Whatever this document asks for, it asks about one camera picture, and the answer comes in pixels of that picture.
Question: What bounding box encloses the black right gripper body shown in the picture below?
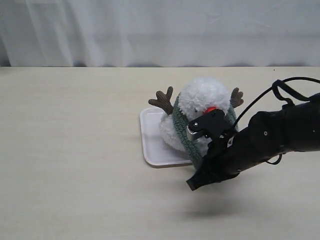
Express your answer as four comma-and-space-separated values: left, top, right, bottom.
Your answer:
199, 129, 275, 183

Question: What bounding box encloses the white rectangular plastic tray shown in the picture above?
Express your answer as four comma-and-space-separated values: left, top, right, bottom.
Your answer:
139, 107, 192, 169

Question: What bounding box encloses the green knitted scarf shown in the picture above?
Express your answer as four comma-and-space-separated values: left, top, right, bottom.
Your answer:
172, 90, 237, 169

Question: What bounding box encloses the white plush snowman toy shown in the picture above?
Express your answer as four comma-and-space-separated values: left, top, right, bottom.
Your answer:
147, 76, 244, 156

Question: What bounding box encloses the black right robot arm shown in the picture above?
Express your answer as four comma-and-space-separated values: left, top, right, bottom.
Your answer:
186, 94, 320, 191

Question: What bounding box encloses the white backdrop curtain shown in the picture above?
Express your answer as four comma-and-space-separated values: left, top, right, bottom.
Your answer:
0, 0, 320, 67

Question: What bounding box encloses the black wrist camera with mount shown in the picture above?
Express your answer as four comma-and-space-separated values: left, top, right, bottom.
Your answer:
186, 109, 232, 141

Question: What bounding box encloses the black camera cable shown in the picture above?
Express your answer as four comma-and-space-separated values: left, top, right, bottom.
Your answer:
229, 77, 320, 166

